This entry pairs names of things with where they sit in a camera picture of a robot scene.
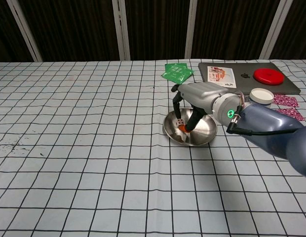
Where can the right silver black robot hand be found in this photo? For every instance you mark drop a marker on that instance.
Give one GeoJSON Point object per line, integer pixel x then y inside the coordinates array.
{"type": "Point", "coordinates": [202, 96]}

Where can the small white die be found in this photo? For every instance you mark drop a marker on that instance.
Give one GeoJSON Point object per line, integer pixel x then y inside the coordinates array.
{"type": "Point", "coordinates": [180, 122]}

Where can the round metal plate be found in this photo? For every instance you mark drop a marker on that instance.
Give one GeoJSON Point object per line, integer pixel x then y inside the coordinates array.
{"type": "Point", "coordinates": [204, 130]}

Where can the white paper cup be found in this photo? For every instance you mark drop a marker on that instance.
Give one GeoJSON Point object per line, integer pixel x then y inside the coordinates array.
{"type": "Point", "coordinates": [261, 95]}

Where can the white red printed card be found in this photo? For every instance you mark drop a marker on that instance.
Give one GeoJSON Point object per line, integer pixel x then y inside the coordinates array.
{"type": "Point", "coordinates": [220, 76]}

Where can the green sachet packet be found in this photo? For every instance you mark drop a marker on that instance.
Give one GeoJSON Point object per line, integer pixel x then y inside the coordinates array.
{"type": "Point", "coordinates": [169, 66]}
{"type": "Point", "coordinates": [177, 74]}

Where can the grey closed laptop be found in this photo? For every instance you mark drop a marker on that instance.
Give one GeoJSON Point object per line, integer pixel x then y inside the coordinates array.
{"type": "Point", "coordinates": [244, 82]}

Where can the red round disc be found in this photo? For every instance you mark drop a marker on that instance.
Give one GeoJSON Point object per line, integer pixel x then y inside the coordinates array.
{"type": "Point", "coordinates": [268, 76]}

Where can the pink patterned card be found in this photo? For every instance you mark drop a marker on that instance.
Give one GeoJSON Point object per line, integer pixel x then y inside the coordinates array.
{"type": "Point", "coordinates": [286, 100]}
{"type": "Point", "coordinates": [292, 114]}

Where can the white frame post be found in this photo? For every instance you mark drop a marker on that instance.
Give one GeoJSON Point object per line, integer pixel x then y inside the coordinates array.
{"type": "Point", "coordinates": [24, 30]}
{"type": "Point", "coordinates": [191, 29]}
{"type": "Point", "coordinates": [272, 29]}
{"type": "Point", "coordinates": [121, 29]}

